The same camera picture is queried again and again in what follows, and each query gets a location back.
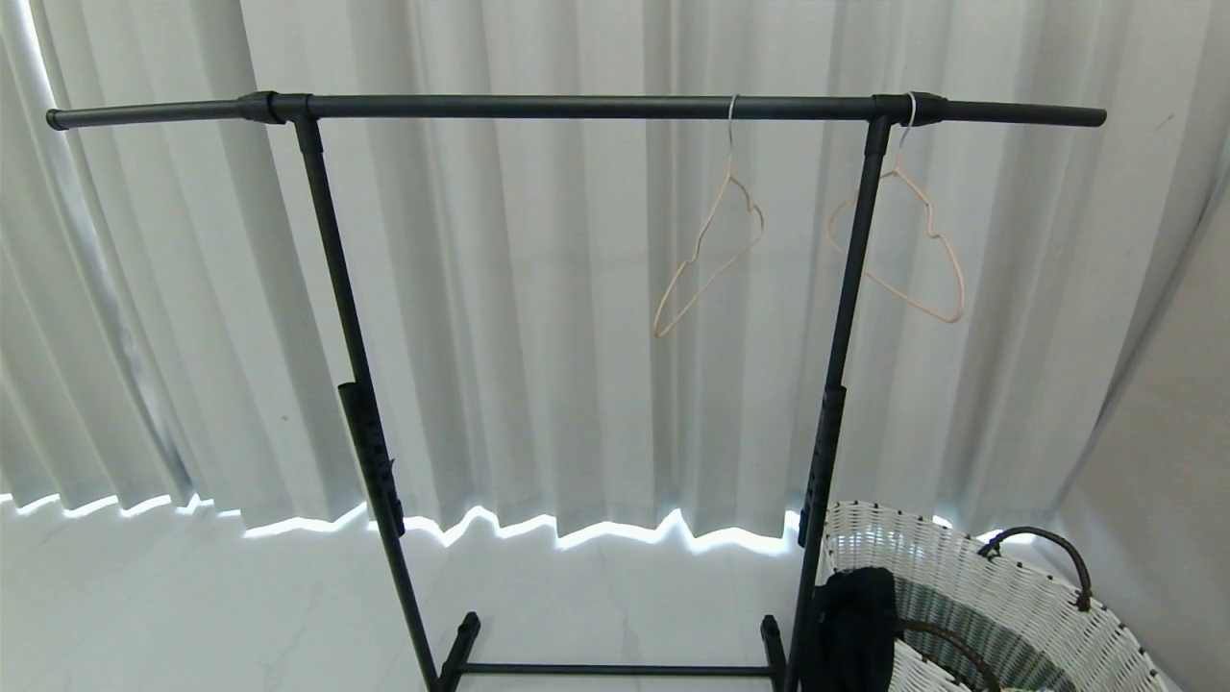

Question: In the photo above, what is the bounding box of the pink clothes hanger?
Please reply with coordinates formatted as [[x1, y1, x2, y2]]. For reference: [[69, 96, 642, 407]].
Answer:
[[827, 93, 967, 325], [653, 94, 767, 339]]

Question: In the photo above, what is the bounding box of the black clothes rack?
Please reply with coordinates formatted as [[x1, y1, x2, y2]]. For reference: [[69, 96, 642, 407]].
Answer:
[[46, 90, 1108, 692]]

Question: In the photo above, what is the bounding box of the white laundry basket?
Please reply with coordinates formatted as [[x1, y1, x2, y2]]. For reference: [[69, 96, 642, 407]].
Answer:
[[815, 500, 1171, 692]]

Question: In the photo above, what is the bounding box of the white curtain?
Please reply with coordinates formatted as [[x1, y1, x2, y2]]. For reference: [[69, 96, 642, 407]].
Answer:
[[0, 0, 1230, 556]]

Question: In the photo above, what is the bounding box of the black garment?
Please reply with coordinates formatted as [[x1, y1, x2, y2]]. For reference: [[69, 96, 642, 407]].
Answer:
[[803, 567, 901, 692]]

